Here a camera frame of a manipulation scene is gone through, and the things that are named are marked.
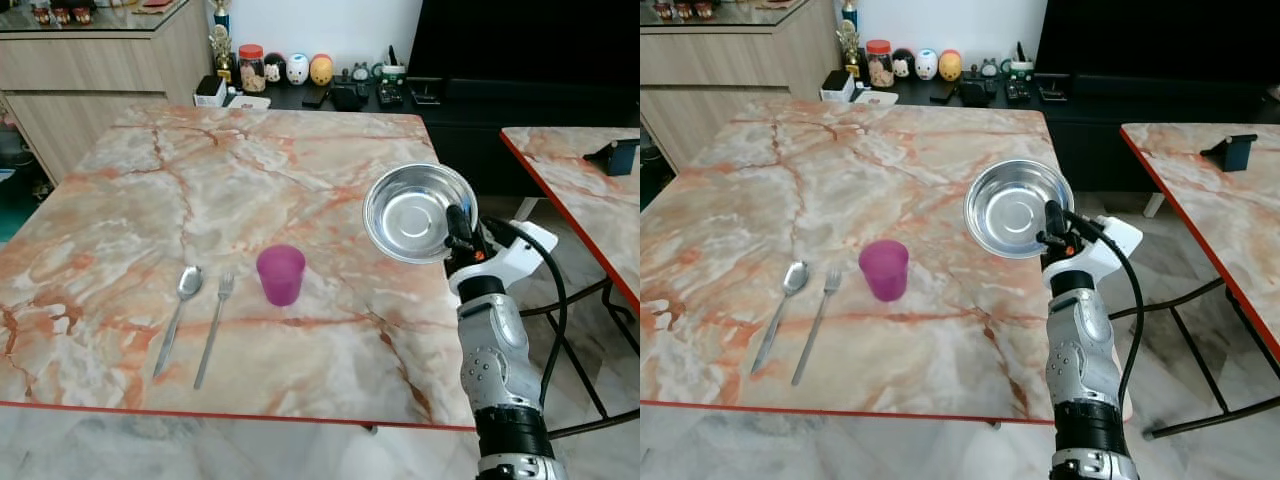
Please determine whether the stainless steel bowl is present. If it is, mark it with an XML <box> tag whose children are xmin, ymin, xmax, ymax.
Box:
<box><xmin>362</xmin><ymin>163</ymin><xmax>479</xmax><ymax>265</ymax></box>
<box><xmin>964</xmin><ymin>159</ymin><xmax>1076</xmax><ymax>259</ymax></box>

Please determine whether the green and white mug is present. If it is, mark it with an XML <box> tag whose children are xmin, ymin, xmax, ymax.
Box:
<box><xmin>1003</xmin><ymin>42</ymin><xmax>1036</xmax><ymax>82</ymax></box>
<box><xmin>375</xmin><ymin>46</ymin><xmax>408</xmax><ymax>87</ymax></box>

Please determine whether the black phone stand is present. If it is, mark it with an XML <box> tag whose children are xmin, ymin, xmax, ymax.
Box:
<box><xmin>1200</xmin><ymin>133</ymin><xmax>1259</xmax><ymax>173</ymax></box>
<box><xmin>583</xmin><ymin>138</ymin><xmax>641</xmax><ymax>178</ymax></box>

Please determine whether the purple plastic cup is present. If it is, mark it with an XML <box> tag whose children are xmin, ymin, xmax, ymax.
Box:
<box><xmin>858</xmin><ymin>239</ymin><xmax>910</xmax><ymax>303</ymax></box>
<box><xmin>256</xmin><ymin>244</ymin><xmax>307</xmax><ymax>307</ymax></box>

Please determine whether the black flat television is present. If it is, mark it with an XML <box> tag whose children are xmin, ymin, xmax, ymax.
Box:
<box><xmin>405</xmin><ymin>0</ymin><xmax>641</xmax><ymax>87</ymax></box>
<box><xmin>1033</xmin><ymin>0</ymin><xmax>1280</xmax><ymax>83</ymax></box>

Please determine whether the red lidded glass jar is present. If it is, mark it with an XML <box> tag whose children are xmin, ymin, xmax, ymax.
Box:
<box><xmin>866</xmin><ymin>39</ymin><xmax>894</xmax><ymax>89</ymax></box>
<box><xmin>238</xmin><ymin>44</ymin><xmax>267</xmax><ymax>94</ymax></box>

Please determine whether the silver metal fork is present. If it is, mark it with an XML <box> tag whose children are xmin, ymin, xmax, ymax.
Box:
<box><xmin>791</xmin><ymin>268</ymin><xmax>843</xmax><ymax>387</ymax></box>
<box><xmin>193</xmin><ymin>272</ymin><xmax>236</xmax><ymax>391</ymax></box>

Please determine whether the silver metal spoon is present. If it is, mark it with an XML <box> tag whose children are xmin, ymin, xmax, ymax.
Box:
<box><xmin>152</xmin><ymin>265</ymin><xmax>205</xmax><ymax>379</ymax></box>
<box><xmin>751</xmin><ymin>261</ymin><xmax>810</xmax><ymax>375</ymax></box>

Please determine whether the gold trophy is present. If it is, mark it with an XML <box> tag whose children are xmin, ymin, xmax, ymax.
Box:
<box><xmin>208</xmin><ymin>0</ymin><xmax>237</xmax><ymax>86</ymax></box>
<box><xmin>838</xmin><ymin>0</ymin><xmax>864</xmax><ymax>81</ymax></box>

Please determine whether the light wooden cabinet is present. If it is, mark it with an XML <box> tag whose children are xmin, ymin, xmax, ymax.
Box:
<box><xmin>0</xmin><ymin>0</ymin><xmax>216</xmax><ymax>187</ymax></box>
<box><xmin>640</xmin><ymin>0</ymin><xmax>843</xmax><ymax>173</ymax></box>

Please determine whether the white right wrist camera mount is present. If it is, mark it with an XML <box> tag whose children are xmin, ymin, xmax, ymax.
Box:
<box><xmin>448</xmin><ymin>220</ymin><xmax>559</xmax><ymax>297</ymax></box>
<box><xmin>1040</xmin><ymin>215</ymin><xmax>1144</xmax><ymax>292</ymax></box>

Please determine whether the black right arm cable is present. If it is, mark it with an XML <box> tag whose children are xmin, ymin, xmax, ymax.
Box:
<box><xmin>484</xmin><ymin>215</ymin><xmax>569</xmax><ymax>413</ymax></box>
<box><xmin>1064</xmin><ymin>210</ymin><xmax>1147</xmax><ymax>413</ymax></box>

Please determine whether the black metal table frame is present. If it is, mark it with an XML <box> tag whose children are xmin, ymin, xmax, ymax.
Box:
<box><xmin>1108</xmin><ymin>194</ymin><xmax>1280</xmax><ymax>441</ymax></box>
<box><xmin>518</xmin><ymin>196</ymin><xmax>641</xmax><ymax>441</ymax></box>

